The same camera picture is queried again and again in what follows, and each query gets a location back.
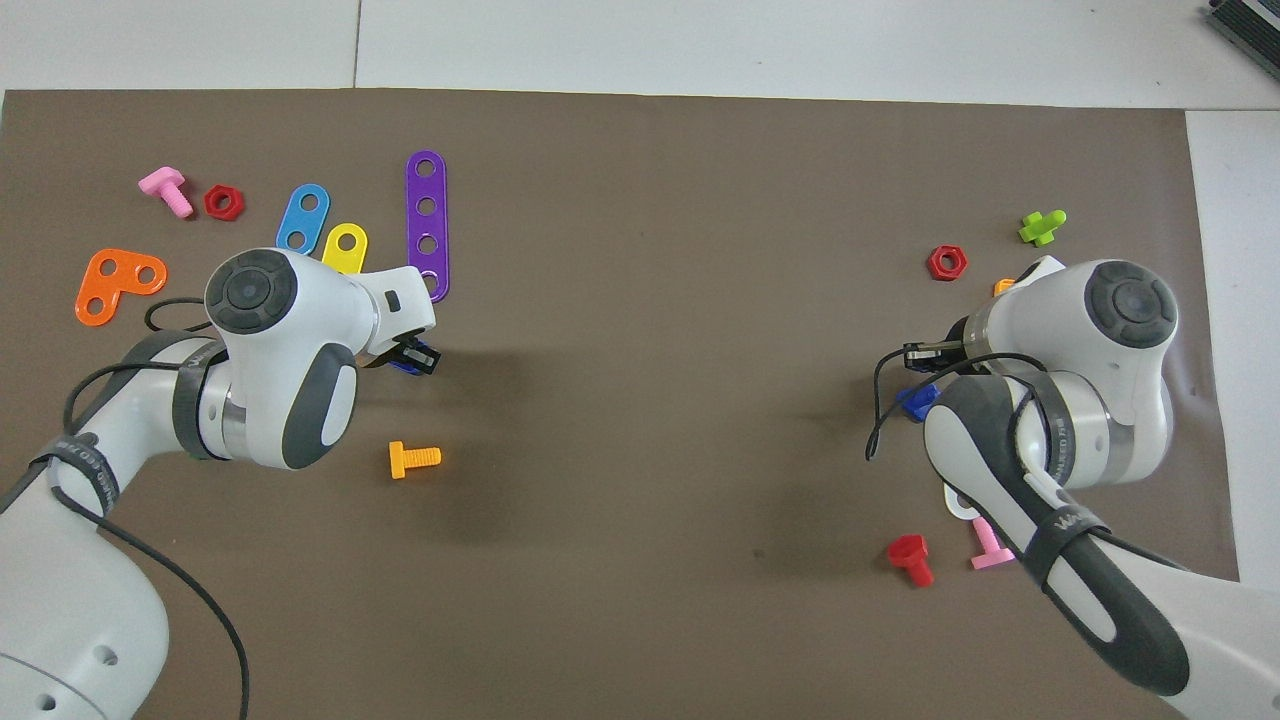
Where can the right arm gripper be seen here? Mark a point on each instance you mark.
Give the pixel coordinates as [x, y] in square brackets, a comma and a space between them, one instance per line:
[1030, 275]

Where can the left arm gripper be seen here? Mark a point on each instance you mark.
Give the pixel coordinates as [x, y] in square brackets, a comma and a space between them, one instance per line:
[400, 300]

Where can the blue square toy nut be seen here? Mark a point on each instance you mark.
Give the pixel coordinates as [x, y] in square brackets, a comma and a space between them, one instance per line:
[403, 366]

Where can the blue triangle toy screw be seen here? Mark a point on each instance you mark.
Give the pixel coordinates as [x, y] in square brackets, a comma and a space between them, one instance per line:
[915, 403]

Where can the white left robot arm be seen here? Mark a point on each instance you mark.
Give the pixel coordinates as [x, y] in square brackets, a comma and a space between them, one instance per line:
[280, 400]

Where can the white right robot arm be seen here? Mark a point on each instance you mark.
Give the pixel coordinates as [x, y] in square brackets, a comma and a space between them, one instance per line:
[1100, 420]

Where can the red hexagon toy nut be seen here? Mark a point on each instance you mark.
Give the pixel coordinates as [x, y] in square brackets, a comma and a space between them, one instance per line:
[935, 263]
[210, 203]

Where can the orange square toy nut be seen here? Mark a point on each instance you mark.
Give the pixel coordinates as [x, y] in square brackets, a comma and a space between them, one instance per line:
[1003, 287]

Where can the orange plastic toy screw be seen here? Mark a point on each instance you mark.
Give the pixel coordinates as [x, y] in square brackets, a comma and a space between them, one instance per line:
[398, 460]

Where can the lime green cross screw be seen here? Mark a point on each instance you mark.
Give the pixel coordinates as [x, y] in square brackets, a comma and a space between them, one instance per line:
[1040, 229]

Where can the red plastic toy screw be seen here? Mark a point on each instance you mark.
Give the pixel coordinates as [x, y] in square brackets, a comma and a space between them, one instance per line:
[908, 550]

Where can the pink plastic toy screw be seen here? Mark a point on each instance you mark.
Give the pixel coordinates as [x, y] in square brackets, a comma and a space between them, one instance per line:
[990, 555]
[163, 183]

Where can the yellow three-hole toy strip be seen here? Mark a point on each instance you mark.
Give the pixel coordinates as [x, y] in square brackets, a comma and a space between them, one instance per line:
[333, 255]

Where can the purple four-hole toy strip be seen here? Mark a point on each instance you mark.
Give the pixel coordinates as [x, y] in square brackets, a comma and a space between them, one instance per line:
[427, 225]

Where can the white curved five-hole plate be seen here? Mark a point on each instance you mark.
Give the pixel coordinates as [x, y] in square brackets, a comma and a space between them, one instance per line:
[958, 505]

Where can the blue two-hole toy strip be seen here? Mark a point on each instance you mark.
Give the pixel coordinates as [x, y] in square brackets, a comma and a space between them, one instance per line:
[303, 222]

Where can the brown table mat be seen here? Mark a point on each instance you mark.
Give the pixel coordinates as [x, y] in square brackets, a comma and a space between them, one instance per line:
[640, 400]

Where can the orange angled three-hole plate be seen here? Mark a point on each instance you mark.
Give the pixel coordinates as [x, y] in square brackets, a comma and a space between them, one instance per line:
[100, 288]

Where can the dark grey ribbed device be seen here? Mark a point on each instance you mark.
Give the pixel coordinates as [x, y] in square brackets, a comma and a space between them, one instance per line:
[1250, 20]

